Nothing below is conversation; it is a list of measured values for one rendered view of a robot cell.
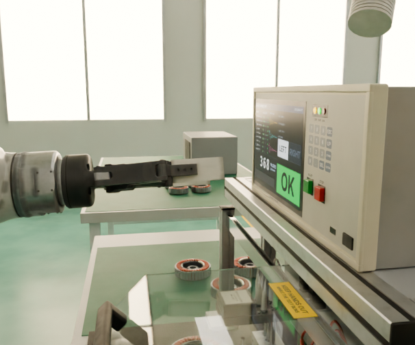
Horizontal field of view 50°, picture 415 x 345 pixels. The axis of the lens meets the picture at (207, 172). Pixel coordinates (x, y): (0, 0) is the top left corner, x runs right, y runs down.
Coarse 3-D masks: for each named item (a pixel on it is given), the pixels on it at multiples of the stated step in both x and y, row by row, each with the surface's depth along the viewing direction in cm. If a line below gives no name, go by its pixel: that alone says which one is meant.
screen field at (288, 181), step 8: (280, 168) 74; (288, 168) 70; (280, 176) 74; (288, 176) 70; (296, 176) 67; (280, 184) 74; (288, 184) 71; (296, 184) 67; (280, 192) 74; (288, 192) 71; (296, 192) 67; (296, 200) 68
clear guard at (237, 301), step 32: (160, 288) 57; (192, 288) 57; (224, 288) 57; (256, 288) 57; (128, 320) 54; (160, 320) 49; (192, 320) 49; (224, 320) 49; (256, 320) 49; (288, 320) 49; (320, 320) 49
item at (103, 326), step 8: (104, 304) 53; (112, 304) 54; (104, 312) 51; (112, 312) 53; (120, 312) 54; (104, 320) 49; (112, 320) 53; (120, 320) 53; (96, 328) 49; (104, 328) 48; (112, 328) 53; (120, 328) 53; (96, 336) 47; (104, 336) 46; (96, 344) 46; (104, 344) 45
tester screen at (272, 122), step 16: (256, 112) 87; (272, 112) 77; (288, 112) 70; (256, 128) 87; (272, 128) 78; (288, 128) 70; (256, 144) 88; (272, 144) 78; (256, 160) 88; (272, 160) 78; (272, 176) 79
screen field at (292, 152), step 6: (282, 144) 73; (288, 144) 70; (294, 144) 67; (282, 150) 73; (288, 150) 70; (294, 150) 67; (300, 150) 65; (282, 156) 73; (288, 156) 70; (294, 156) 68; (300, 156) 65; (294, 162) 68; (300, 162) 65
